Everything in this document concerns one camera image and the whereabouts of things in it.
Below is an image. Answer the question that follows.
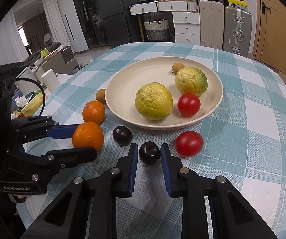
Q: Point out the orange mandarin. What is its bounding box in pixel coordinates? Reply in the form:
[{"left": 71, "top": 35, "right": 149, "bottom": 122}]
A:
[
  {"left": 72, "top": 121, "right": 104, "bottom": 152},
  {"left": 82, "top": 100, "right": 105, "bottom": 125}
]

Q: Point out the red tomato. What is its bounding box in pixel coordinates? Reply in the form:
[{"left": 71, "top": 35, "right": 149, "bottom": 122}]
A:
[
  {"left": 175, "top": 131, "right": 204, "bottom": 158},
  {"left": 177, "top": 93, "right": 201, "bottom": 117}
]

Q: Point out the dark plum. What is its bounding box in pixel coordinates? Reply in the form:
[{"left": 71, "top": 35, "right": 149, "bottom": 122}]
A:
[
  {"left": 139, "top": 141, "right": 161, "bottom": 166},
  {"left": 112, "top": 126, "right": 133, "bottom": 146}
]

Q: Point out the person's left hand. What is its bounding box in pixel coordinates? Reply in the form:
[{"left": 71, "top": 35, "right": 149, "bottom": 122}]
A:
[{"left": 15, "top": 195, "right": 27, "bottom": 199}]

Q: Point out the white cylinder bin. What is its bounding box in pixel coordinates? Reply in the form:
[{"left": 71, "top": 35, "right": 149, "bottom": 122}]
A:
[{"left": 41, "top": 69, "right": 61, "bottom": 94}]

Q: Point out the brown longan on table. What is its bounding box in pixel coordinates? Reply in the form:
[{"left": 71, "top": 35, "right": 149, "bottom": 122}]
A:
[{"left": 95, "top": 88, "right": 106, "bottom": 105}]

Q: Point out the teal plaid tablecloth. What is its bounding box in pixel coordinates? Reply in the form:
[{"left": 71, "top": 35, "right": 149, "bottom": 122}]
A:
[{"left": 17, "top": 43, "right": 286, "bottom": 238}]

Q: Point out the cream oval plate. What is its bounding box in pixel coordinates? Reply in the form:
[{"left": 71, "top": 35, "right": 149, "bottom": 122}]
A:
[{"left": 105, "top": 57, "right": 224, "bottom": 130}]

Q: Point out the red tomato in plate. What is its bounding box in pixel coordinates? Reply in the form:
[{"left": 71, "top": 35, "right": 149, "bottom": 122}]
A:
[{"left": 177, "top": 93, "right": 201, "bottom": 117}]

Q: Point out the yellow guava near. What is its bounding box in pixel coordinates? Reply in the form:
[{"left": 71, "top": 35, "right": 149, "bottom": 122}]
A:
[{"left": 135, "top": 82, "right": 173, "bottom": 121}]

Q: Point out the yellow-green guava far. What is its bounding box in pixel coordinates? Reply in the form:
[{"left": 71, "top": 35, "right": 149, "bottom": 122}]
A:
[{"left": 174, "top": 67, "right": 208, "bottom": 97}]

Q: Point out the brown longan in plate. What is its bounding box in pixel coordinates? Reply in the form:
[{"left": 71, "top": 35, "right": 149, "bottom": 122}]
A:
[{"left": 172, "top": 63, "right": 185, "bottom": 74}]

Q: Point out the black refrigerator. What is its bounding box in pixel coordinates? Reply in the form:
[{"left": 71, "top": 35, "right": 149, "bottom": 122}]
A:
[{"left": 97, "top": 0, "right": 141, "bottom": 48}]

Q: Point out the woven laundry basket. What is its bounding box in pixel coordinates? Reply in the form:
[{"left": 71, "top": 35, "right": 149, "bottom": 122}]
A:
[{"left": 144, "top": 18, "right": 170, "bottom": 41}]

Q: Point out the wooden door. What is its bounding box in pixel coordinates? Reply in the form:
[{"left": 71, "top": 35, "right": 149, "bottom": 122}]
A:
[{"left": 254, "top": 0, "right": 286, "bottom": 75}]

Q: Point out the silver aluminium suitcase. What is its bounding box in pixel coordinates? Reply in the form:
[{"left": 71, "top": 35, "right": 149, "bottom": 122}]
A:
[{"left": 223, "top": 7, "right": 252, "bottom": 57}]

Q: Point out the white drawer desk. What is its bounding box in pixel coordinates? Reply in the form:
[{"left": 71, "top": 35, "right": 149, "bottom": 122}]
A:
[{"left": 129, "top": 0, "right": 200, "bottom": 45}]

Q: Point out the beige suitcase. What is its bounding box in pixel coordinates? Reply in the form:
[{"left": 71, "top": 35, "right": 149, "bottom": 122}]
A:
[{"left": 199, "top": 0, "right": 224, "bottom": 50}]

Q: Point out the yellow black box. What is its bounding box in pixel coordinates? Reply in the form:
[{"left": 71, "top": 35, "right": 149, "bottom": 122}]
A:
[{"left": 228, "top": 0, "right": 248, "bottom": 10}]

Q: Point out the black cable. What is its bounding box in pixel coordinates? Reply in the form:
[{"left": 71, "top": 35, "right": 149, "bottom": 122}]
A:
[{"left": 15, "top": 77, "right": 46, "bottom": 117}]

